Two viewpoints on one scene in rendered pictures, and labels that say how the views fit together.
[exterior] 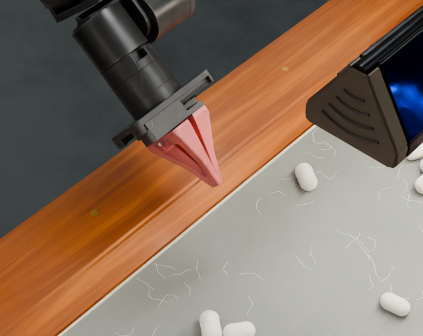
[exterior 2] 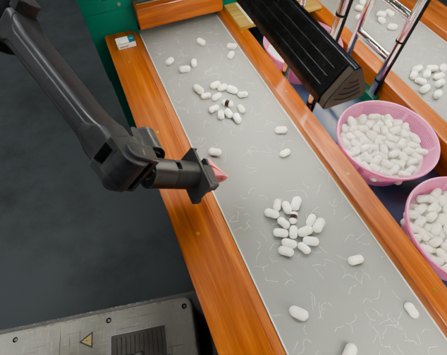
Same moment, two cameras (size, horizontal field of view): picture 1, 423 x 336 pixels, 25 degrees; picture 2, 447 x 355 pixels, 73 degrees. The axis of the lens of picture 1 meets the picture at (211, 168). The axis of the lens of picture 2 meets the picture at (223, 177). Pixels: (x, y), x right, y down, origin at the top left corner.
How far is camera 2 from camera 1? 62 cm
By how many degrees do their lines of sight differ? 40
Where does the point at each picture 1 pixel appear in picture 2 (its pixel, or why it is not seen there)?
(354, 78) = (356, 74)
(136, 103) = (194, 182)
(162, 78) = (192, 164)
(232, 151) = not seen: hidden behind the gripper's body
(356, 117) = (351, 89)
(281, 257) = (246, 177)
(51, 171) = (34, 265)
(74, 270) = (225, 252)
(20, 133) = (1, 270)
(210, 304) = (257, 209)
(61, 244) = (209, 253)
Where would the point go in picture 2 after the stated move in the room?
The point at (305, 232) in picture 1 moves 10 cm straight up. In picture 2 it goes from (238, 164) to (240, 141)
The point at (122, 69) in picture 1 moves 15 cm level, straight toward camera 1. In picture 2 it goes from (182, 177) to (260, 198)
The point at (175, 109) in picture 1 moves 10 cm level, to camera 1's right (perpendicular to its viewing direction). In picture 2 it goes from (207, 168) to (228, 132)
